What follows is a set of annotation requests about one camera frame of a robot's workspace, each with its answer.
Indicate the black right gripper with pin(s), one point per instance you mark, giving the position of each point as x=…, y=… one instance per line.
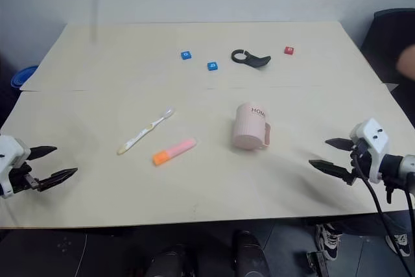
x=360, y=160

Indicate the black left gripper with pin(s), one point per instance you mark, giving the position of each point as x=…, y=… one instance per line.
x=22, y=178

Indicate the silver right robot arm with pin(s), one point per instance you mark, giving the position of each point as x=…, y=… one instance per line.
x=400, y=165

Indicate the person's bare hand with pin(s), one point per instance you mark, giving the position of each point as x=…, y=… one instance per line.
x=408, y=61

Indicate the person's jeans leg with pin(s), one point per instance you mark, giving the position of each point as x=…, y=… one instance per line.
x=366, y=225

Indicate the black white sneaker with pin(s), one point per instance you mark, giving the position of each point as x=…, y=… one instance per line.
x=330, y=241
x=399, y=244

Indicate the pink ribbed mug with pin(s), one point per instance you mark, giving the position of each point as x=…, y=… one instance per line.
x=249, y=127

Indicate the blue plastic basket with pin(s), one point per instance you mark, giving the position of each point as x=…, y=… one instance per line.
x=22, y=76

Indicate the white yellow toothbrush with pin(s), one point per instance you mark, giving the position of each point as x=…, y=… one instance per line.
x=146, y=132

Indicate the red cube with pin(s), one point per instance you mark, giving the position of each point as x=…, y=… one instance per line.
x=289, y=50

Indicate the black chair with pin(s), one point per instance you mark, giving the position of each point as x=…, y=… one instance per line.
x=386, y=43

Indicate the pink tube with orange cap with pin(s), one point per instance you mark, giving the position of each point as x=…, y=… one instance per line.
x=175, y=151

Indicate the dark rounded shape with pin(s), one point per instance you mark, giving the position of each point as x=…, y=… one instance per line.
x=251, y=254
x=170, y=262

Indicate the blue cube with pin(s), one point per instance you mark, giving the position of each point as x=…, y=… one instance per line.
x=212, y=66
x=186, y=54

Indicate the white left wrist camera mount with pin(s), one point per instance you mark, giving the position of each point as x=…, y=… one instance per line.
x=11, y=153

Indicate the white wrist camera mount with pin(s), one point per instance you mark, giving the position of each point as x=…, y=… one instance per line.
x=11, y=153
x=376, y=142

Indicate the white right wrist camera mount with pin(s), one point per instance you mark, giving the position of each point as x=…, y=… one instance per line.
x=376, y=142

